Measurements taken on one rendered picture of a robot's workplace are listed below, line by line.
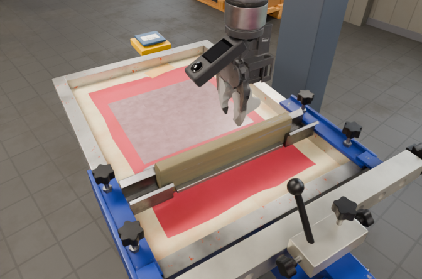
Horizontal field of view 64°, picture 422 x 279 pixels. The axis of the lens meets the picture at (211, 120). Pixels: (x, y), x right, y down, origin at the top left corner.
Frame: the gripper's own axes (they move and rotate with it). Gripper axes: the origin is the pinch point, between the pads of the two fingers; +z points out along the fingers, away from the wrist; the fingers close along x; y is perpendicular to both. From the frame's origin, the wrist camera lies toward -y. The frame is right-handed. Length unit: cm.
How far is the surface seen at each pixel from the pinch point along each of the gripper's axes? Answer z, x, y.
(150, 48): 17, 71, 10
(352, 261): 8.7, -34.2, 2.5
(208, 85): 16.7, 35.7, 15.8
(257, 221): 13.7, -17.3, -3.9
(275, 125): 7.0, -1.3, 12.9
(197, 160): 8.0, -1.3, -8.7
